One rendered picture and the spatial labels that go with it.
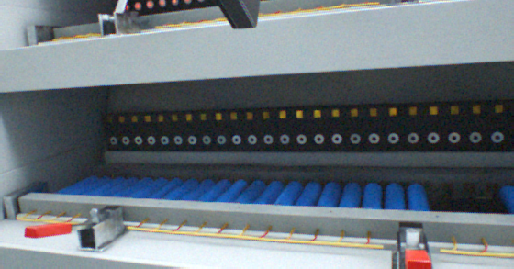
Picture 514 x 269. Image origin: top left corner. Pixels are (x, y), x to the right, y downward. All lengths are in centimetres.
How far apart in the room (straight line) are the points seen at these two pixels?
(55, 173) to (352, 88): 39
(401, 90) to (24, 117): 45
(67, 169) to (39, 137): 6
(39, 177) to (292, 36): 37
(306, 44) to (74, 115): 37
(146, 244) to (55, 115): 26
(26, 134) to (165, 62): 24
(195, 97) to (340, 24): 30
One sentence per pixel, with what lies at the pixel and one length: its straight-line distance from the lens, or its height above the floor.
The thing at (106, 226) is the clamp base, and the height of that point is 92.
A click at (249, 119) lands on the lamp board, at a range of 47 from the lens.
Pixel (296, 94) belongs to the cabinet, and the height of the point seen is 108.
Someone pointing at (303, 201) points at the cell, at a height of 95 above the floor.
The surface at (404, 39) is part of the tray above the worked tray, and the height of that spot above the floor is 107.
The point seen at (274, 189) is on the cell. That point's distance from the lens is 41.
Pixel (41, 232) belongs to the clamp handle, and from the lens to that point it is 34.
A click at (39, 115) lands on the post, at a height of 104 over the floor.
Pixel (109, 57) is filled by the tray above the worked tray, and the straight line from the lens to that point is 40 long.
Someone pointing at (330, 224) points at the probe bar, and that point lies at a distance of 33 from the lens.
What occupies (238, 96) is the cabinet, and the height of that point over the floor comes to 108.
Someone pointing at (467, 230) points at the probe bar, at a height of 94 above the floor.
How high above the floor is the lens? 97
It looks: 9 degrees up
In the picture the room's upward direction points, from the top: 2 degrees clockwise
